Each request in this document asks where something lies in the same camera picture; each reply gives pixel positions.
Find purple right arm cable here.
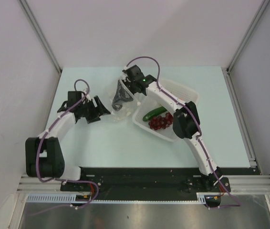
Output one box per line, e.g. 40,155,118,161
126,56,240,207

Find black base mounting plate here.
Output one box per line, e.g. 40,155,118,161
30,167,262,193

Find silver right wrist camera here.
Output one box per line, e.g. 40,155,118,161
122,66,128,82

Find aluminium front frame rail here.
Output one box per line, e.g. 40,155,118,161
17,175,270,195

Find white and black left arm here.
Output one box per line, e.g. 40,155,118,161
25,91,111,191

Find dark round fake fruit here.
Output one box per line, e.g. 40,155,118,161
112,104,123,112

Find clear zip top bag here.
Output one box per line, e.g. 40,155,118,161
104,78,141,122

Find aluminium right corner post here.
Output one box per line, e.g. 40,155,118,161
226,0,270,74

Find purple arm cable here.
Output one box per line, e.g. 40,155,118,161
36,79,99,212
126,56,240,207

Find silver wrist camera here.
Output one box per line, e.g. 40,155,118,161
83,88,91,101
122,66,128,82

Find green fake vegetable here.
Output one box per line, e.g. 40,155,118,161
142,106,167,122

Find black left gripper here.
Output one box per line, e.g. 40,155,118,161
78,96,110,124

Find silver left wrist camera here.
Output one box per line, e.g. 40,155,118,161
83,88,91,101

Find aluminium corner post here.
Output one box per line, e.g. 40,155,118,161
17,0,62,75
226,0,270,74

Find white perforated plastic basket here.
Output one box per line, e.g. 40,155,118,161
132,77,200,143

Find dark purple fake grapes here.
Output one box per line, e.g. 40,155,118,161
148,113,173,131

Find white slotted cable duct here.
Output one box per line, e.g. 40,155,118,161
27,193,206,205

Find aluminium left corner post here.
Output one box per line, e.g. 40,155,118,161
17,0,62,75

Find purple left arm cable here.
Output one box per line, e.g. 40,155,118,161
36,79,99,212

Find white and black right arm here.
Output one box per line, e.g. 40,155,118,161
112,65,223,191

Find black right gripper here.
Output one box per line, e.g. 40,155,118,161
114,80,137,104

